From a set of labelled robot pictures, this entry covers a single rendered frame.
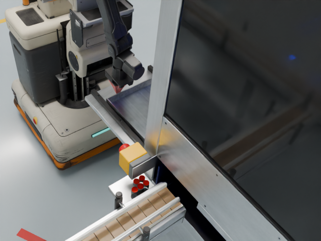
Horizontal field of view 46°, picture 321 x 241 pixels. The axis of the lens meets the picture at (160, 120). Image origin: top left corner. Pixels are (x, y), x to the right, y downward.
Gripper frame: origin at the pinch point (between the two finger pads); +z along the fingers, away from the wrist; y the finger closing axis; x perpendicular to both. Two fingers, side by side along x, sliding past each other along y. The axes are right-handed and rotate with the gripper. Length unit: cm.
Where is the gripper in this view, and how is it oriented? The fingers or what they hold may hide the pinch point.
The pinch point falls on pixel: (118, 91)
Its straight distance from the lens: 152.2
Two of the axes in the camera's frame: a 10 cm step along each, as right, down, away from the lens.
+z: -1.4, 6.4, 7.5
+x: 7.8, -4.0, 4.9
